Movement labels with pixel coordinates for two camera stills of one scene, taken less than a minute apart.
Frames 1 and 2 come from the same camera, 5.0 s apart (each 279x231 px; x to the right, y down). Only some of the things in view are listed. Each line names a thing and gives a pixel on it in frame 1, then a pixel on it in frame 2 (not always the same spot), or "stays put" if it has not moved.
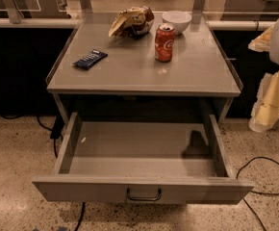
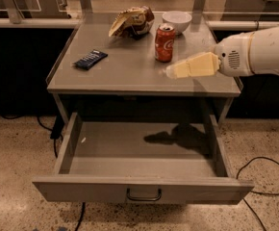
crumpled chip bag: [134, 22] stays put
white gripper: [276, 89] -> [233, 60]
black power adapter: [58, 127] stays put
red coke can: [164, 41] stays put
